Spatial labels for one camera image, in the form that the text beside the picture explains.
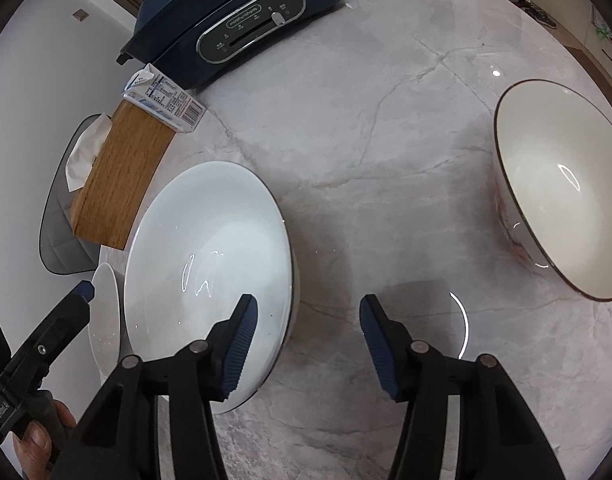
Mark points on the dark rimmed patterned bowl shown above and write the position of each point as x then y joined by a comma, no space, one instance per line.
561,190

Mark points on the grey quilted chair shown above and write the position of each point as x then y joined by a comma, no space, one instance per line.
55,230

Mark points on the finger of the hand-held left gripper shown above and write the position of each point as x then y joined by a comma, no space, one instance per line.
65,317

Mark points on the large white bowl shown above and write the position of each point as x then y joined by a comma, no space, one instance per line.
200,240

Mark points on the white tissue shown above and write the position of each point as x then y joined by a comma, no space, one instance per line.
85,155

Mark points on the wooden tissue box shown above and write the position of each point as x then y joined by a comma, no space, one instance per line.
120,175

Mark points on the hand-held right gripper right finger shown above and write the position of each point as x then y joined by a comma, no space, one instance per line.
378,350

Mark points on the small milk carton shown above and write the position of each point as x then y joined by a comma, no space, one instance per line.
163,97

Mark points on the small white bowl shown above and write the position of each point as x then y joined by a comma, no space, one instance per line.
105,310

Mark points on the wall light switch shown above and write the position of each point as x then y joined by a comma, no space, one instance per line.
79,14

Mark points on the dark sneaker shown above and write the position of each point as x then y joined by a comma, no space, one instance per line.
540,14

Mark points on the person's left hand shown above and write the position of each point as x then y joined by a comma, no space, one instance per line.
33,442

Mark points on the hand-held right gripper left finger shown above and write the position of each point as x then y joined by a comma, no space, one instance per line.
238,345

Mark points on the dark blue electric cooker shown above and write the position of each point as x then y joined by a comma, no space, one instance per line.
210,5

